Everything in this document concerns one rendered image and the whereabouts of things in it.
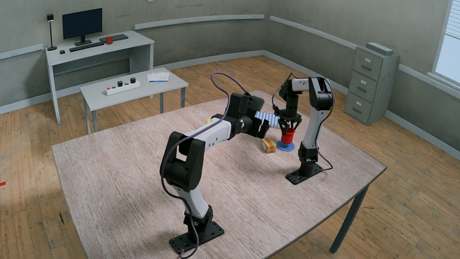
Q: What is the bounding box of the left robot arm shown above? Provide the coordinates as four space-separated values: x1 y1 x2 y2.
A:
160 92 250 254

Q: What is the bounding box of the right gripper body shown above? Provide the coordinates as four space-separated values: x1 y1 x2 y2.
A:
273 105 302 124

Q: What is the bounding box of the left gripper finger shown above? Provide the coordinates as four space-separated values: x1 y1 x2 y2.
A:
263 119 270 132

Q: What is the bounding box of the blue and white checkered towel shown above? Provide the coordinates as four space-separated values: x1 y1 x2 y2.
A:
255 112 280 129

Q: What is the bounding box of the blue round coaster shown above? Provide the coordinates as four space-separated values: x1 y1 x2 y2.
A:
276 140 295 151

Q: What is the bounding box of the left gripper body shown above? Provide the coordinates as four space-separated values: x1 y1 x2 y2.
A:
240 94 267 139

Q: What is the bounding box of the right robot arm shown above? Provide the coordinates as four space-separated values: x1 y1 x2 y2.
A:
279 77 333 185

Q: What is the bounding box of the red cup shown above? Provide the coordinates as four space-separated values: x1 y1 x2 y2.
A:
281 128 295 145

